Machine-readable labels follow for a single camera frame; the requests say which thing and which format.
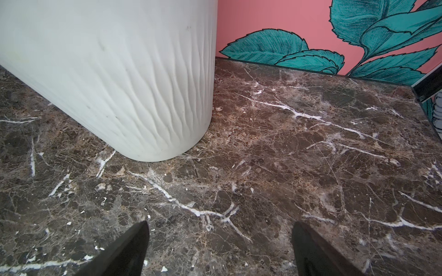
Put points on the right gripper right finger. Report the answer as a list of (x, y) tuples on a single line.
[(315, 256)]

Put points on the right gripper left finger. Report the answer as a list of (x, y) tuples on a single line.
[(124, 257)]

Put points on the white ribbed trash bin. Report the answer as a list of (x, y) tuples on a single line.
[(137, 74)]

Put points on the right black frame post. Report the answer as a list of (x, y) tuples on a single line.
[(429, 85)]

